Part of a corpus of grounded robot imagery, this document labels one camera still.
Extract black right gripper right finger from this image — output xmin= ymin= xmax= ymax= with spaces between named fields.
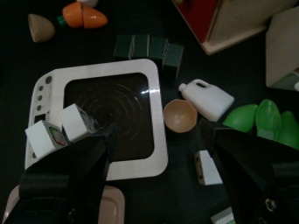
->
xmin=199 ymin=117 xmax=299 ymax=224

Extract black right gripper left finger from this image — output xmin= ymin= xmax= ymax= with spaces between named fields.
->
xmin=2 ymin=123 xmax=118 ymax=224

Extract white sushi piece block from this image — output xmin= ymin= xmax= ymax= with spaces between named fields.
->
xmin=192 ymin=149 xmax=224 ymax=186
xmin=57 ymin=102 xmax=102 ymax=144
xmin=24 ymin=119 xmax=72 ymax=160

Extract white round toy piece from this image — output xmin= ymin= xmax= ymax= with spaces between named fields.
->
xmin=76 ymin=0 xmax=98 ymax=9

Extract pink toy plate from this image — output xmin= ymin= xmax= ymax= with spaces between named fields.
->
xmin=1 ymin=185 xmax=126 ymax=224

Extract green toy leafy vegetable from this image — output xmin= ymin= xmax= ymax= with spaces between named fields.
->
xmin=221 ymin=98 xmax=299 ymax=151

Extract grey green toy block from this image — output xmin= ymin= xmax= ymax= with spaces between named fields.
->
xmin=209 ymin=206 xmax=237 ymax=224

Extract white toy milk jug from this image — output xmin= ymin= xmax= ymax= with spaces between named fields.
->
xmin=177 ymin=78 xmax=236 ymax=123

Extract tan eggshell half bowl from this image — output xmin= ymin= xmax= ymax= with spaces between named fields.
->
xmin=162 ymin=98 xmax=199 ymax=134

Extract white toy induction cooktop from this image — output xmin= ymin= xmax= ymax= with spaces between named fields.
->
xmin=22 ymin=58 xmax=169 ymax=182

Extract beige wooden toy box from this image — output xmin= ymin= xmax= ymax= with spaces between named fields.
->
xmin=265 ymin=6 xmax=299 ymax=92

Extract dark green segmented toy block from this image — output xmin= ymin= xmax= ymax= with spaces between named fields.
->
xmin=112 ymin=33 xmax=185 ymax=81

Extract red and wood toy box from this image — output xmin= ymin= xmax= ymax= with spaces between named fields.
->
xmin=170 ymin=0 xmax=299 ymax=56

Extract tan eggshell half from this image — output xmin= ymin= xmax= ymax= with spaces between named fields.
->
xmin=26 ymin=13 xmax=56 ymax=44

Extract orange toy carrot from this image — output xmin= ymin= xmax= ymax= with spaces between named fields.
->
xmin=56 ymin=1 xmax=109 ymax=30

